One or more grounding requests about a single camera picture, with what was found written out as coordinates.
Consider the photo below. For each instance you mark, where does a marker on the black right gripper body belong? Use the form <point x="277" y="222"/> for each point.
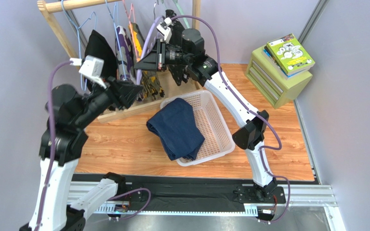
<point x="161" y="57"/>

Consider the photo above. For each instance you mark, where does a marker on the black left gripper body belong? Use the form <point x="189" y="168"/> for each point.
<point x="106" y="97"/>

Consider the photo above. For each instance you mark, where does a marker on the lilac plastic hanger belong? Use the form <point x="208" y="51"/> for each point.
<point x="145" y="46"/>

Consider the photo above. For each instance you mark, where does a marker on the dark blue denim trousers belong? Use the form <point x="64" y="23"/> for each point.
<point x="176" y="128"/>

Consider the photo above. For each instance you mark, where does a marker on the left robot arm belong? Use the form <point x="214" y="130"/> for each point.
<point x="61" y="148"/>

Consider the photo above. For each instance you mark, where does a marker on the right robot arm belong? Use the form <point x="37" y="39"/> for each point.
<point x="252" y="122"/>

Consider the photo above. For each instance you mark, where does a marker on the black white splattered trousers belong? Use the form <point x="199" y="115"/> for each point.
<point x="180" y="75"/>

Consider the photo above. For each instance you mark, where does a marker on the grey yellow camouflage trousers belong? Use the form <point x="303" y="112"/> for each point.
<point x="150" y="80"/>

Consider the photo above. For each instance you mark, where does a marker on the purple grey patterned trousers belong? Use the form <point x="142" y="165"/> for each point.
<point x="126" y="53"/>

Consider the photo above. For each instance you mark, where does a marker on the mint green hanger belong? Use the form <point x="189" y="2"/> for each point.
<point x="177" y="6"/>

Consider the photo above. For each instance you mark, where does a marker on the pink hanger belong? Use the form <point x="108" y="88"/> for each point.
<point x="130" y="13"/>

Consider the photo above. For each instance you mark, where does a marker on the light blue hanger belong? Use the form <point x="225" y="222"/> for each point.
<point x="77" y="27"/>

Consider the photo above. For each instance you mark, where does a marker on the white perforated plastic basket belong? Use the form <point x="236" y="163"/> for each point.
<point x="210" y="121"/>

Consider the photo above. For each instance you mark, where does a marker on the blue book under stack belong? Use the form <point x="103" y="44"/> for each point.
<point x="273" y="62"/>

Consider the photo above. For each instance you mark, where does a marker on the wooden clothes rack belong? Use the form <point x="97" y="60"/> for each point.
<point x="171" y="89"/>

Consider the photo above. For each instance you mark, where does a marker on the green drawer cabinet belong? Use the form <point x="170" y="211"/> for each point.
<point x="277" y="90"/>

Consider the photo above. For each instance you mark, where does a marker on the green cover book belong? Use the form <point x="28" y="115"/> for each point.
<point x="290" y="55"/>

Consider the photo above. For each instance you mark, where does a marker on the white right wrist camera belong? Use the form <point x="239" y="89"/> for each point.
<point x="165" y="30"/>

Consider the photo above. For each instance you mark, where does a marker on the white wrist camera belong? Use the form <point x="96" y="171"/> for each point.
<point x="90" y="67"/>
<point x="165" y="30"/>

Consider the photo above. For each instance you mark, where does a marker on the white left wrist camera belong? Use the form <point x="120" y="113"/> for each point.
<point x="90" y="67"/>

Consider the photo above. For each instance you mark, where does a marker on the blue wire hanger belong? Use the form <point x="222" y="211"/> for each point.
<point x="121" y="68"/>

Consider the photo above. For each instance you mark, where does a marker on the aluminium corner post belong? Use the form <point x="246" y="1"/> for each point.
<point x="314" y="17"/>

